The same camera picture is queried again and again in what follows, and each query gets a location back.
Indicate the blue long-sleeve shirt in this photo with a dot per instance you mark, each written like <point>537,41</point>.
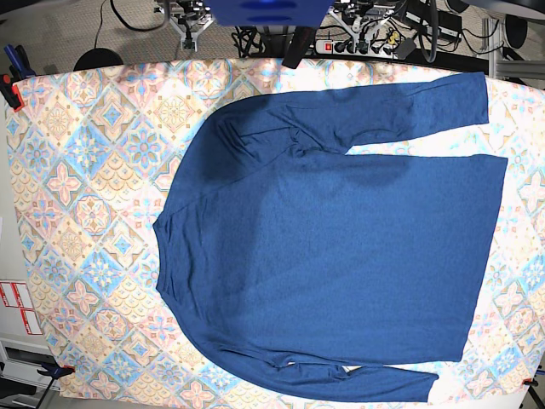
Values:
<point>306,270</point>

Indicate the white power strip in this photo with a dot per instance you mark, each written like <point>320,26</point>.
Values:
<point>349,48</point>

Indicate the patterned tile tablecloth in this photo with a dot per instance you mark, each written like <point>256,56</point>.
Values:
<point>90,158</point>

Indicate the black round stand base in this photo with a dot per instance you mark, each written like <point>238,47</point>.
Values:
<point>98,58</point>

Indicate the red white label stickers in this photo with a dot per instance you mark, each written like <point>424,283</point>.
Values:
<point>18,316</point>

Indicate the blue clamp lower left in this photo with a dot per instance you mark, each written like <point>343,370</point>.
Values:
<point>55,371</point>

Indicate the blue clamp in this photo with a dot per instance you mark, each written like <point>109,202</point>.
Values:
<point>20,66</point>
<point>55,371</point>

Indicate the red black clamp left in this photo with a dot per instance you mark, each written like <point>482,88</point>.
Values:
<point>11,93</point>

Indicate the blue clamp upper left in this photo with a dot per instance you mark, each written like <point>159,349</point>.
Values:
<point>20,66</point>

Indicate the orange clamp lower right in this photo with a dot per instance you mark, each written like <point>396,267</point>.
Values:
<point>530,382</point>

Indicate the black bracket under camera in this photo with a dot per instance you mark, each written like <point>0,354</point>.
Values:
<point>302,38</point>

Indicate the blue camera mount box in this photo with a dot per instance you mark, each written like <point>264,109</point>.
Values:
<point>269,12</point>

